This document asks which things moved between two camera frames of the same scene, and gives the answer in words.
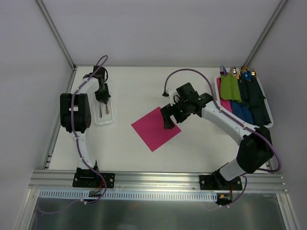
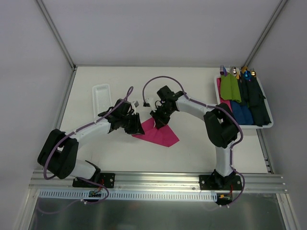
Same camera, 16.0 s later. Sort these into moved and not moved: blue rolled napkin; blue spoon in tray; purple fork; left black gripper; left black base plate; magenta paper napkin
Moved: magenta paper napkin; left black gripper
Not moved: blue rolled napkin; blue spoon in tray; purple fork; left black base plate
